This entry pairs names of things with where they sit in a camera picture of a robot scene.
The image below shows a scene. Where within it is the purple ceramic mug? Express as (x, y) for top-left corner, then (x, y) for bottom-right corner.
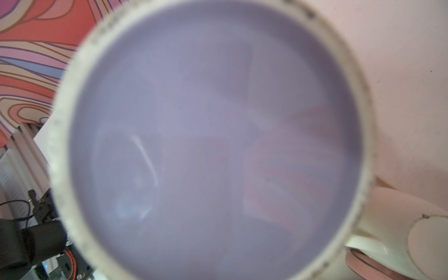
(48, 1), (375, 280)

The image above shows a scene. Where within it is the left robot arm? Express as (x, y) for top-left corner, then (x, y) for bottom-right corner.
(1, 190), (95, 280)

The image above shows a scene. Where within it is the pink ceramic mug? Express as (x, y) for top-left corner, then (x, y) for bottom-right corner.
(345, 249), (412, 280)

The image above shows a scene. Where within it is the white ceramic mug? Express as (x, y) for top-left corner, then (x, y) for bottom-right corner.
(346, 187), (448, 280)

